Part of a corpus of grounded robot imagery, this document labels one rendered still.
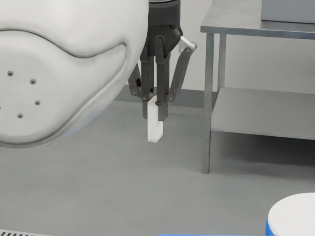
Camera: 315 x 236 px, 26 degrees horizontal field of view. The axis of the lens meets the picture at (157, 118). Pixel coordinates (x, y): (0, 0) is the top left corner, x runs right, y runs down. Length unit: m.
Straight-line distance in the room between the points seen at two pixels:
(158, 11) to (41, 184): 3.01
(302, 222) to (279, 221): 0.05
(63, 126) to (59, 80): 0.03
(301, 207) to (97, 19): 1.43
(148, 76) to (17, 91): 0.69
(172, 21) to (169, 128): 3.54
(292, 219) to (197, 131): 2.81
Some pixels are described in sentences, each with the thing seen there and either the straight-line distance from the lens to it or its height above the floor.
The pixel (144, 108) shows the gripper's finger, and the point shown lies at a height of 1.53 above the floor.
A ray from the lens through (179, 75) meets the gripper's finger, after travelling 1.03.
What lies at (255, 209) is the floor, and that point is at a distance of 3.71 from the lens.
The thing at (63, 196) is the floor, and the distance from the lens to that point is 3.81.
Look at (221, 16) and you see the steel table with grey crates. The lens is 3.81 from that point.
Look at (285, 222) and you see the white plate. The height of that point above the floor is 1.04.
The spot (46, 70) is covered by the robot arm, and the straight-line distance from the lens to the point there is 0.37.
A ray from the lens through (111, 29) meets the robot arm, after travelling 0.41.
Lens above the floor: 1.98
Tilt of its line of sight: 25 degrees down
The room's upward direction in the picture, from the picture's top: straight up
